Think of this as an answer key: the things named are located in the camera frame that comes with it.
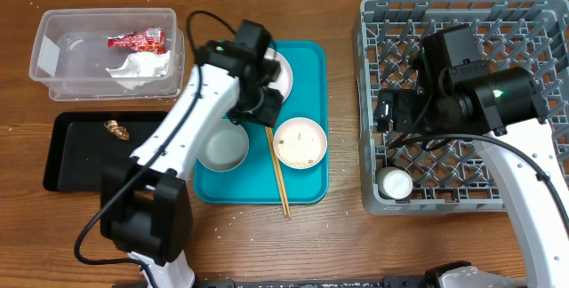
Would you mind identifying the grey-green small bowl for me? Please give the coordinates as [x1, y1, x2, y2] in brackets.
[197, 119, 249, 172]

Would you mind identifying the pink bowl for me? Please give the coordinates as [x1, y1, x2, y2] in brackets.
[272, 117, 328, 170]

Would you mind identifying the white cup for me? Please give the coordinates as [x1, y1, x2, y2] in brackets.
[376, 167, 413, 200]

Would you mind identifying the white napkin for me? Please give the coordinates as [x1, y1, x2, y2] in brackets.
[106, 51, 170, 90]

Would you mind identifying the red snack wrapper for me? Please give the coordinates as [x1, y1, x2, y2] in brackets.
[108, 28, 166, 54]

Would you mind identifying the brown food scrap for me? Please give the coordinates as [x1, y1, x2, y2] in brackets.
[104, 120, 130, 140]

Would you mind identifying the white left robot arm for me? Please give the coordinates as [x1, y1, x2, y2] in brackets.
[74, 20, 284, 287]

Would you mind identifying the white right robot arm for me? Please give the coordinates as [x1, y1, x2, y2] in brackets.
[374, 25, 568, 287]

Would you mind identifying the grey dishwasher rack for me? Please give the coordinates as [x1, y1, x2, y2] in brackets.
[352, 0, 568, 215]

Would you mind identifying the black food waste tray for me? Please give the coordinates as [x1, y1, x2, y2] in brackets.
[43, 111, 167, 192]

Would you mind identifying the clear plastic waste bin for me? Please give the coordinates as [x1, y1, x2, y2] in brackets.
[28, 8, 185, 101]

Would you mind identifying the wooden chopstick left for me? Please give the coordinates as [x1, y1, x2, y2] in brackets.
[265, 126, 288, 218]

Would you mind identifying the wooden chopstick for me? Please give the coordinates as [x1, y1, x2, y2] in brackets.
[268, 126, 292, 219]
[265, 126, 288, 218]

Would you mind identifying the large white plate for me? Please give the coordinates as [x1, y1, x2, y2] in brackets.
[265, 48, 293, 101]

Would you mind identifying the wooden chopstick right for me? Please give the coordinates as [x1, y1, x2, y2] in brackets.
[268, 126, 292, 219]

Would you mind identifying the teal serving tray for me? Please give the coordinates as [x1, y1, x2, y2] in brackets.
[193, 41, 329, 204]

